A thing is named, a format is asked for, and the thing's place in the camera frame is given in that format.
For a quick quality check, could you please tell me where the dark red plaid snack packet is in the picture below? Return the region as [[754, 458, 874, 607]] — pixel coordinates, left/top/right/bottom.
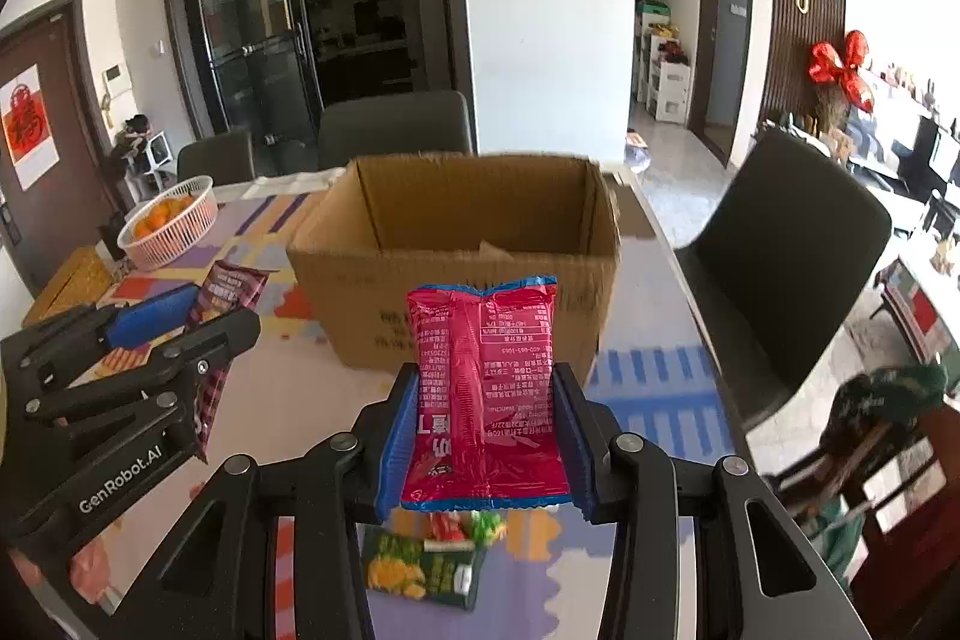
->
[[185, 260, 270, 461]]

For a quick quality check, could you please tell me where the yellow woven box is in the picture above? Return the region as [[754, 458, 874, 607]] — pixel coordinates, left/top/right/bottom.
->
[[21, 247, 114, 326]]

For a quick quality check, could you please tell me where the green snack packet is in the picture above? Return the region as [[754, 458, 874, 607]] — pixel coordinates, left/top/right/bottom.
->
[[361, 510, 508, 611]]

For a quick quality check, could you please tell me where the white basket of oranges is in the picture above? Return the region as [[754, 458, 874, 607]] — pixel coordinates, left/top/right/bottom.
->
[[117, 175, 218, 271]]

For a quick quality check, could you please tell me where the brown entrance door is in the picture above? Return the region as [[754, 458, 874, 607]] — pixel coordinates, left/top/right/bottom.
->
[[0, 0, 127, 294]]

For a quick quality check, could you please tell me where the dark chair far left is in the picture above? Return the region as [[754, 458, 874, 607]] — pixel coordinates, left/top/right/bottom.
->
[[178, 128, 256, 187]]

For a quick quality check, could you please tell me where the dark chair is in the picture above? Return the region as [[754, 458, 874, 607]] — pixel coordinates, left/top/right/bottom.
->
[[317, 89, 475, 169], [675, 130, 892, 431], [178, 128, 256, 187]]

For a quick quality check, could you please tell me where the red paper door decoration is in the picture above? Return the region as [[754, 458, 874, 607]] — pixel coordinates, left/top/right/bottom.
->
[[0, 64, 60, 191]]

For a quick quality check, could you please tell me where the brown cardboard box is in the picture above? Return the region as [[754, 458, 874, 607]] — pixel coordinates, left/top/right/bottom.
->
[[286, 154, 620, 378]]

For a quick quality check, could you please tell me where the dark chair right side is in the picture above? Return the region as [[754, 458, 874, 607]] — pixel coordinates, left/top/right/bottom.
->
[[675, 130, 892, 431]]

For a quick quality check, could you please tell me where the dark chair far middle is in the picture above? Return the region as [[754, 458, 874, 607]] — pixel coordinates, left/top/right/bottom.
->
[[317, 89, 475, 169]]

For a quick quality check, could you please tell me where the white storage shelf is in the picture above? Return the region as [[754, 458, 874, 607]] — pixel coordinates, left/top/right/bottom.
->
[[646, 34, 692, 127]]

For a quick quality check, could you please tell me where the red balloon bow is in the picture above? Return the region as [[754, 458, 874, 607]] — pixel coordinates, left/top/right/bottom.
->
[[807, 29, 874, 113]]

